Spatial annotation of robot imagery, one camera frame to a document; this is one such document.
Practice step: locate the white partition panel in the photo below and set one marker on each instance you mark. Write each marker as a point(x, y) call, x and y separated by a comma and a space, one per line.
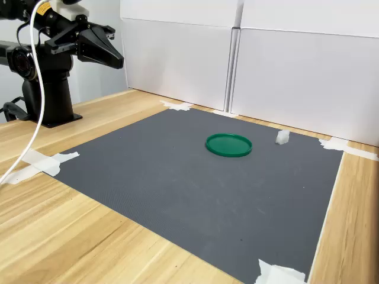
point(177, 59)
point(311, 80)

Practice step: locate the small white plastic terminal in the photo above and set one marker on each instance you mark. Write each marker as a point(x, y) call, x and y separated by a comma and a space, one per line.
point(281, 137)

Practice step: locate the dark grey mat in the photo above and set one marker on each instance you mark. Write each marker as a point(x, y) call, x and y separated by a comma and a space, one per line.
point(192, 192)

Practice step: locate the round green lid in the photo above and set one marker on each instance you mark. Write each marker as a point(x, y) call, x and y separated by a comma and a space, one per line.
point(228, 145)

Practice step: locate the white tape patch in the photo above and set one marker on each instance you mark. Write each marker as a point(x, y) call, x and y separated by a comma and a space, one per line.
point(223, 113)
point(278, 273)
point(334, 144)
point(177, 106)
point(44, 164)

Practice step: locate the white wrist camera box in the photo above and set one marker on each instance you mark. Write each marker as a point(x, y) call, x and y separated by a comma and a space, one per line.
point(72, 12)

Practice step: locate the clear partition joint strip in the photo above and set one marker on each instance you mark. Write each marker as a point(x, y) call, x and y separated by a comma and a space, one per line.
point(232, 71)

